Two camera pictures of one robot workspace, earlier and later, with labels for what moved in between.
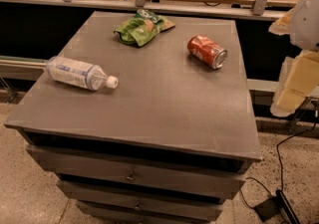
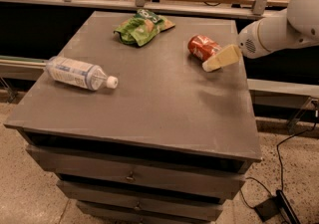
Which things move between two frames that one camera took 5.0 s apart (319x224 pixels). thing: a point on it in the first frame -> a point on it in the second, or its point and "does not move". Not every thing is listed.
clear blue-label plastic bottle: x=78 y=73 does not move
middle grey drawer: x=149 y=189 does not move
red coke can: x=207 y=51 does not move
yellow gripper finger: x=301 y=78 -> x=225 y=56
